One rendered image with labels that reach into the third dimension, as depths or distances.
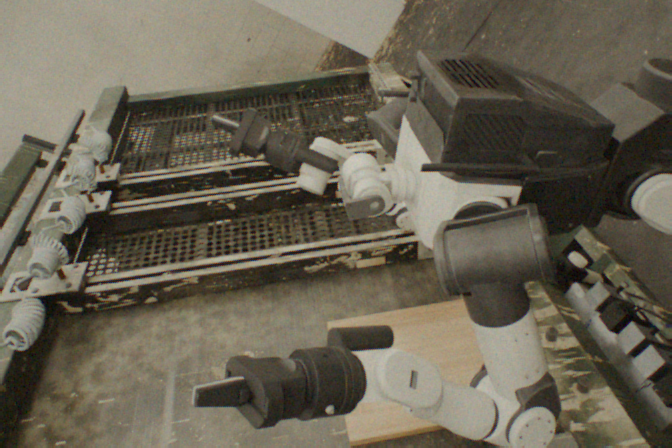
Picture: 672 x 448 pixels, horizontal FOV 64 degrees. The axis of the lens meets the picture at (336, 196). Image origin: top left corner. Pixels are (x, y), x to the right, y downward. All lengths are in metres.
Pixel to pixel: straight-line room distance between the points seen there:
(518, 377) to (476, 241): 0.23
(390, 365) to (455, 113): 0.36
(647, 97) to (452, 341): 0.65
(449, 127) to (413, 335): 0.63
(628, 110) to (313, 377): 0.69
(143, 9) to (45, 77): 1.50
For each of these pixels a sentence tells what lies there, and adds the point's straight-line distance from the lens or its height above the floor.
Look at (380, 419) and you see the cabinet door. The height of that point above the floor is 1.18.
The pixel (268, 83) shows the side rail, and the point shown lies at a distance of 2.53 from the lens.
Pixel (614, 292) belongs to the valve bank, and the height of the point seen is 0.73.
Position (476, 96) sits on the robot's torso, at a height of 1.39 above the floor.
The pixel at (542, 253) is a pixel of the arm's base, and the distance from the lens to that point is 0.74.
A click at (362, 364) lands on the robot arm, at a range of 0.75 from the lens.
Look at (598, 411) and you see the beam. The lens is 1.21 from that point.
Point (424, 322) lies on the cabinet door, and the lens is 1.33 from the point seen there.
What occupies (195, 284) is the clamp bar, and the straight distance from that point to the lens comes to 1.47.
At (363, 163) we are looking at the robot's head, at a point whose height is 1.43.
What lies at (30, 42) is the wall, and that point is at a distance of 7.11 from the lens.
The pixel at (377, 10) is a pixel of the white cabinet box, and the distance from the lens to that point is 5.02.
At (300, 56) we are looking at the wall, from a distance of 6.66.
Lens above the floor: 1.81
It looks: 23 degrees down
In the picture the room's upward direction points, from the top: 70 degrees counter-clockwise
